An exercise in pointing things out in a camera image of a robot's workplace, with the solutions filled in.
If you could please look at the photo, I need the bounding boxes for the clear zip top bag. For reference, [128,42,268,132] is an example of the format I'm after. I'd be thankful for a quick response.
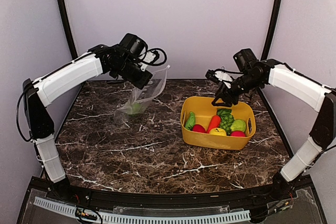
[113,65,171,125]

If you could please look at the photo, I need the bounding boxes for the black frame post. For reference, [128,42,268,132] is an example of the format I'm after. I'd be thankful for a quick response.
[261,0,281,60]
[57,0,78,60]

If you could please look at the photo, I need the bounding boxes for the white slotted cable duct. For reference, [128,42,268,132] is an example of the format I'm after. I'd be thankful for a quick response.
[33,196,251,224]

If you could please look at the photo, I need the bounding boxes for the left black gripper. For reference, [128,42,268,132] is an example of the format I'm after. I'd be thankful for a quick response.
[113,58,153,89]

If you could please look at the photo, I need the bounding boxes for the red toy apple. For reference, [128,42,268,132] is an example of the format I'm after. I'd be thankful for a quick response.
[192,124,206,133]

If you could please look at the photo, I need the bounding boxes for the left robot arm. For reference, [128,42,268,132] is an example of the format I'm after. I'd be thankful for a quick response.
[18,34,159,201]

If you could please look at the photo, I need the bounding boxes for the green toy cabbage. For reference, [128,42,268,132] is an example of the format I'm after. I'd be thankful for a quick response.
[230,119,247,133]

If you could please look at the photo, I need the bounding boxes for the orange toy carrot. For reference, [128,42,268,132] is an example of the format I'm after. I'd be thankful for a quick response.
[207,115,221,133]

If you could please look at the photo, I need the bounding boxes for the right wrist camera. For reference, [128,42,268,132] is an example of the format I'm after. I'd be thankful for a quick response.
[205,69,233,83]

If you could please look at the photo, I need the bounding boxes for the green toy cucumber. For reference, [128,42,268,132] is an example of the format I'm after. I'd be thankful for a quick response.
[184,111,196,131]

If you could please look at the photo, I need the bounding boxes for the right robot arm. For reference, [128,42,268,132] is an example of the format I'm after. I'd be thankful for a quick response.
[206,49,335,200]

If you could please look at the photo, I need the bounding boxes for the yellow plastic basket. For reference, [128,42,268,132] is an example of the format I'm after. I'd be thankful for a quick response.
[181,97,256,150]

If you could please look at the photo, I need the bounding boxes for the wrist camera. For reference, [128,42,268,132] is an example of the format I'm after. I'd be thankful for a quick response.
[205,69,233,83]
[140,48,167,71]

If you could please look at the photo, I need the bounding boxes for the black front rail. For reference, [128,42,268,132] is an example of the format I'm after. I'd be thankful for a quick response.
[24,175,318,209]

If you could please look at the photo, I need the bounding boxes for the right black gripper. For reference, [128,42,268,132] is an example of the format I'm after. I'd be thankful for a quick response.
[212,72,263,106]

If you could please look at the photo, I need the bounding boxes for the green toy grapes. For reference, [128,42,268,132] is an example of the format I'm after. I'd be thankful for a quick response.
[216,108,235,135]

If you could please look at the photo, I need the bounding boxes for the left black frame post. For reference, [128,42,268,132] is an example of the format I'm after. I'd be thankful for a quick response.
[57,0,78,60]

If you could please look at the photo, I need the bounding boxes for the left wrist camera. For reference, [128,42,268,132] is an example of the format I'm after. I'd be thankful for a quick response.
[140,48,167,71]

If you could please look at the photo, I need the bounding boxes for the right black frame post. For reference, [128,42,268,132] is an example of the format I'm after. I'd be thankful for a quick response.
[261,0,281,60]

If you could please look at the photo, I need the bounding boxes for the yellow toy apple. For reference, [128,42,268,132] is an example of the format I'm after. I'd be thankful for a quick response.
[209,128,227,136]

